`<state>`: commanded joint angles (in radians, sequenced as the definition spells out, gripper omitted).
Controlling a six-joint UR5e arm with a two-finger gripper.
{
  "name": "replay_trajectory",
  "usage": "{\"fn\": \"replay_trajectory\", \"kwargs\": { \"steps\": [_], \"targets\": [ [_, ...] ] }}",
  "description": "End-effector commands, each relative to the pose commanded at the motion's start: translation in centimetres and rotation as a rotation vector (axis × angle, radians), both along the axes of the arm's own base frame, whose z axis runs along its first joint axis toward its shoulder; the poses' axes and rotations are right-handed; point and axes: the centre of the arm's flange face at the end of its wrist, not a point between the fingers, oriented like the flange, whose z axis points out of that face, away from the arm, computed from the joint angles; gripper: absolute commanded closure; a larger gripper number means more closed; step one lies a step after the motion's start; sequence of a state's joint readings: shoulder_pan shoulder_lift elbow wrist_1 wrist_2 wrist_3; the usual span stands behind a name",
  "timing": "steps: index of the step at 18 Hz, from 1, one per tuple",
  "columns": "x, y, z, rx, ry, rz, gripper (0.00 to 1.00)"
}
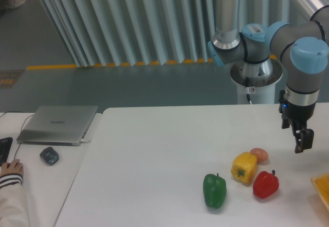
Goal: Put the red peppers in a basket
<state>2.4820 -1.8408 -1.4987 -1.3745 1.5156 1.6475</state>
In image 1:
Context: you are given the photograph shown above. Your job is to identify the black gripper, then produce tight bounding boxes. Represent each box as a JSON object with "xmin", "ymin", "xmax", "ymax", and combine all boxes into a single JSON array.
[{"xmin": 279, "ymin": 90, "xmax": 316, "ymax": 153}]

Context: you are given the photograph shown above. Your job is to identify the red bell pepper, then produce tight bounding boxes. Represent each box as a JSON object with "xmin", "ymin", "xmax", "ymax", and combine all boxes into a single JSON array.
[{"xmin": 252, "ymin": 170, "xmax": 279, "ymax": 199}]

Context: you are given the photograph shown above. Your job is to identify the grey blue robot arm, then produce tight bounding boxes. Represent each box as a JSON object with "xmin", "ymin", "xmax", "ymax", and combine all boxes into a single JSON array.
[{"xmin": 208, "ymin": 0, "xmax": 328, "ymax": 153}]

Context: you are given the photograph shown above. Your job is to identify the white striped sleeve forearm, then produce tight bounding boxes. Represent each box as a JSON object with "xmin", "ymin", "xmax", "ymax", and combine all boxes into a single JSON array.
[{"xmin": 1, "ymin": 173, "xmax": 30, "ymax": 226}]

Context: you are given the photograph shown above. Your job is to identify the yellow plastic basket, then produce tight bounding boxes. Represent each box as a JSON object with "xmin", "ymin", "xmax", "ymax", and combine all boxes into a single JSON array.
[{"xmin": 310, "ymin": 172, "xmax": 329, "ymax": 210}]

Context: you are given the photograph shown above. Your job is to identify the person's hand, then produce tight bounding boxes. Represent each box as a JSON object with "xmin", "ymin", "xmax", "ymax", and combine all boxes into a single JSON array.
[{"xmin": 1, "ymin": 159, "xmax": 24, "ymax": 188}]

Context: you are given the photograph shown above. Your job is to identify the yellow bell pepper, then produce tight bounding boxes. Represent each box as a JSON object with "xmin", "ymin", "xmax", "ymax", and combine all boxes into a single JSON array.
[{"xmin": 231, "ymin": 152, "xmax": 258, "ymax": 185}]

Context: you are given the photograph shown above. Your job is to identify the green bell pepper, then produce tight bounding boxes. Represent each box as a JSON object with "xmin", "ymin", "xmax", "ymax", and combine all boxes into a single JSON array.
[{"xmin": 203, "ymin": 173, "xmax": 227, "ymax": 209}]

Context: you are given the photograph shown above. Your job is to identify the corrugated white folding partition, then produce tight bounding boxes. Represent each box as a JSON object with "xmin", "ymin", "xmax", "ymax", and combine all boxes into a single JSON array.
[{"xmin": 28, "ymin": 0, "xmax": 312, "ymax": 67}]

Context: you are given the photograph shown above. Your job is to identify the silver closed laptop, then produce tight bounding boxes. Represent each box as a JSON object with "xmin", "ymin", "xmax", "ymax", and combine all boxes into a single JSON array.
[{"xmin": 16, "ymin": 106, "xmax": 98, "ymax": 146}]

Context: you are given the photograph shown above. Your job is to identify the dark grey computer mouse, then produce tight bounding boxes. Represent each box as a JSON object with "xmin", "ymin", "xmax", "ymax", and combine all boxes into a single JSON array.
[{"xmin": 40, "ymin": 147, "xmax": 60, "ymax": 166}]

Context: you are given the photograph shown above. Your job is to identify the black keyboard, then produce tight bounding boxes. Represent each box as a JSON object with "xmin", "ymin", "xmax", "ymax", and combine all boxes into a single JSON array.
[{"xmin": 0, "ymin": 137, "xmax": 13, "ymax": 166}]

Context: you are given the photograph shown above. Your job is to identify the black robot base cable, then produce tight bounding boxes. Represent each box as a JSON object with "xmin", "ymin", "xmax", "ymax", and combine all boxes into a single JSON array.
[{"xmin": 244, "ymin": 76, "xmax": 253, "ymax": 105}]

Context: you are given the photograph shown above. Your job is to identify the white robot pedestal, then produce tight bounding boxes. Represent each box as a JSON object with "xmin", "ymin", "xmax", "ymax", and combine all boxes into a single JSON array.
[{"xmin": 230, "ymin": 58, "xmax": 283, "ymax": 104}]

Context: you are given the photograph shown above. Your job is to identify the black laptop cable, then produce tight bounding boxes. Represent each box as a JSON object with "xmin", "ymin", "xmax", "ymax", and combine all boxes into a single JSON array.
[{"xmin": 0, "ymin": 110, "xmax": 35, "ymax": 161}]

